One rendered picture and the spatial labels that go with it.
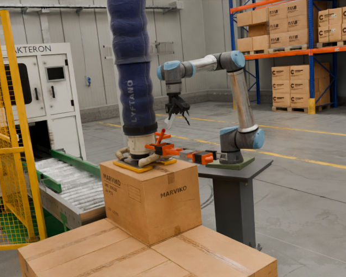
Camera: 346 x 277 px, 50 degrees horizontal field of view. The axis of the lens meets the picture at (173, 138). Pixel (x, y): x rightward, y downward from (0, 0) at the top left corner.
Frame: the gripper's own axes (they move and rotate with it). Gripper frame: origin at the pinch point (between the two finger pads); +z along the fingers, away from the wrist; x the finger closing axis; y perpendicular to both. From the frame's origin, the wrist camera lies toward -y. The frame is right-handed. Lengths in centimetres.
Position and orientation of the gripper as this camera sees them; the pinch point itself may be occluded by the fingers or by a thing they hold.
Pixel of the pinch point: (179, 128)
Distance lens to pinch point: 207.0
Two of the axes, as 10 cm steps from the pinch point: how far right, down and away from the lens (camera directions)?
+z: 0.9, 9.8, 2.0
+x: -8.1, 1.9, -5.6
